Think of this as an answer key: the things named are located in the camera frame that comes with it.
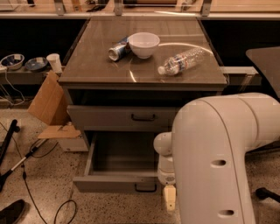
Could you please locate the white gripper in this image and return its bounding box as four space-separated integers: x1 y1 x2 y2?
157 169 176 212

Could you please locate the grey drawer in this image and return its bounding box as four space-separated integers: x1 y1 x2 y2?
73 131 161 193
67 105 178 132

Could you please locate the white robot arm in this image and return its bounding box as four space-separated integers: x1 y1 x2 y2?
154 93 280 224

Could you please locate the grey top drawer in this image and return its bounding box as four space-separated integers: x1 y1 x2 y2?
67 105 178 132

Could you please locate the grey drawer cabinet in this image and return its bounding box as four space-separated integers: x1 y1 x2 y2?
57 16 228 152

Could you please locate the black caster foot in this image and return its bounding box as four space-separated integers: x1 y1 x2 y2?
255 187 280 203

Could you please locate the clear plastic water bottle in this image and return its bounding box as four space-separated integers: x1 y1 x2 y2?
157 48 205 76

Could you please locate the brown cardboard box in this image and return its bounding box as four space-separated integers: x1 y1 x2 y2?
28 71 81 139

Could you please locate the blue soda can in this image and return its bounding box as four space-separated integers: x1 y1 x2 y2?
108 37 131 61

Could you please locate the black shoe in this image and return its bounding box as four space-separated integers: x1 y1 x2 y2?
0 199 25 224

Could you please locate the dark round table top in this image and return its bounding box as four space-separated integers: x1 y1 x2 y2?
246 46 280 99

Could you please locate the black and silver pole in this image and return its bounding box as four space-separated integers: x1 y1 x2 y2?
0 139 48 192

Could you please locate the black stand leg left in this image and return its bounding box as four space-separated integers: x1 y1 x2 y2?
0 119 20 164

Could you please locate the white paper cup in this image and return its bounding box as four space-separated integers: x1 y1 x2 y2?
46 53 62 73

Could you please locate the dark blue bowl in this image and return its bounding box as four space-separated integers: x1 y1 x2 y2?
24 57 48 72

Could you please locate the black floor cable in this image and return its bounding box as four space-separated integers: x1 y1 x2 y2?
0 122 78 224

